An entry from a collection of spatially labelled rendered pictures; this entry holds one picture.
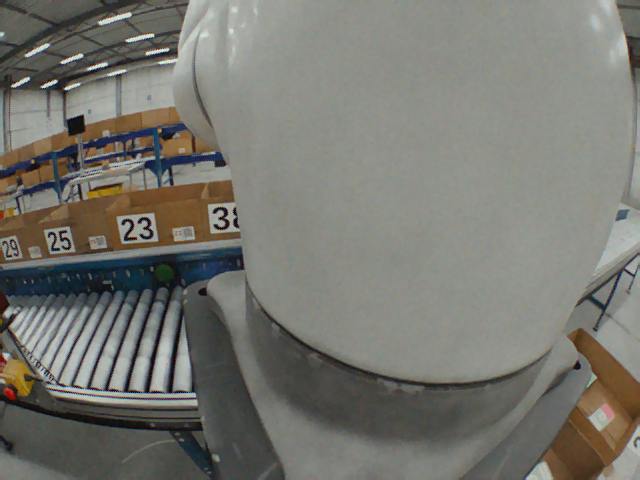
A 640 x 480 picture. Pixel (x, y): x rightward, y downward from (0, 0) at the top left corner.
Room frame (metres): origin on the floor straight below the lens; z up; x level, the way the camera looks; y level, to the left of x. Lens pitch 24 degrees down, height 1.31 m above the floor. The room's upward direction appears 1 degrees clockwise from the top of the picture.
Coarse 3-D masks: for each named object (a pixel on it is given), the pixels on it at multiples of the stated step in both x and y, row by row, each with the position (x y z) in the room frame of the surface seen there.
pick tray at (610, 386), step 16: (576, 336) 0.41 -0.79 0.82; (592, 352) 0.33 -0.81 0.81; (608, 352) 0.28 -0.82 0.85; (592, 368) 0.30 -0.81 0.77; (608, 368) 0.25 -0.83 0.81; (624, 368) 0.20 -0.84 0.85; (592, 384) 0.25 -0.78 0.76; (608, 384) 0.21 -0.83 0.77; (624, 384) 0.17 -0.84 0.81; (592, 400) 0.20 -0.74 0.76; (608, 400) 0.17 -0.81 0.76; (624, 400) 0.13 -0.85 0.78; (576, 416) 0.16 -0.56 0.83; (624, 416) 0.08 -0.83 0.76; (592, 432) 0.09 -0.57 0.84; (608, 432) 0.07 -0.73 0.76; (624, 432) 0.04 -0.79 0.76; (608, 448) 0.03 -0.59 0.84; (624, 448) -0.01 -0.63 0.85; (608, 464) -0.01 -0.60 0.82
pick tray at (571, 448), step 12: (564, 432) 0.14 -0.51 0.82; (576, 432) 0.11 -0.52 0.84; (552, 444) 0.14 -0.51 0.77; (564, 444) 0.11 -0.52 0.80; (576, 444) 0.09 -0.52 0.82; (588, 444) 0.07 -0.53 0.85; (552, 456) 0.11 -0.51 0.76; (564, 456) 0.09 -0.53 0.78; (576, 456) 0.07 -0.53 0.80; (588, 456) 0.04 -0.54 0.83; (600, 456) 0.02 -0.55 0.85; (552, 468) 0.08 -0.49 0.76; (564, 468) 0.06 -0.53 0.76; (576, 468) 0.04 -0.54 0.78; (588, 468) 0.02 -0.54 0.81; (600, 468) 0.00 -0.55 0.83
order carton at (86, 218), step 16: (64, 208) 0.95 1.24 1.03; (80, 208) 1.01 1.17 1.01; (96, 208) 1.04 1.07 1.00; (48, 224) 0.73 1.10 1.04; (64, 224) 0.75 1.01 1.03; (80, 224) 0.78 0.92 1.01; (96, 224) 0.80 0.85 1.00; (80, 240) 0.77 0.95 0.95; (48, 256) 0.71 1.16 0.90; (64, 256) 0.74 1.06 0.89
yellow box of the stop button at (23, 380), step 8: (8, 360) 0.18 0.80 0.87; (16, 360) 0.19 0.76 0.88; (8, 368) 0.16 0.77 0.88; (16, 368) 0.17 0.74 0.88; (24, 368) 0.20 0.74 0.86; (8, 376) 0.14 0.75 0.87; (16, 376) 0.15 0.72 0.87; (24, 376) 0.18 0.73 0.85; (32, 376) 0.19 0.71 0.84; (8, 384) 0.12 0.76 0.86; (16, 384) 0.14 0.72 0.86; (24, 384) 0.16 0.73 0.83; (32, 384) 0.18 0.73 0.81; (16, 392) 0.12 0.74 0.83; (24, 392) 0.14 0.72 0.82
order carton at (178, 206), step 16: (128, 192) 1.08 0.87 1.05; (144, 192) 1.11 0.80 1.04; (160, 192) 1.14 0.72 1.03; (176, 192) 1.16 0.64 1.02; (192, 192) 1.18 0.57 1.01; (112, 208) 0.89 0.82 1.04; (128, 208) 0.84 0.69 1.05; (144, 208) 0.86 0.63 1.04; (160, 208) 0.88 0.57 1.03; (176, 208) 0.89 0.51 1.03; (192, 208) 0.91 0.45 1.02; (112, 224) 0.82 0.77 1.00; (160, 224) 0.87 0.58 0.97; (176, 224) 0.89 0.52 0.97; (192, 224) 0.91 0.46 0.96; (112, 240) 0.82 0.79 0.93; (160, 240) 0.87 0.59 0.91; (192, 240) 0.91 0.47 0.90
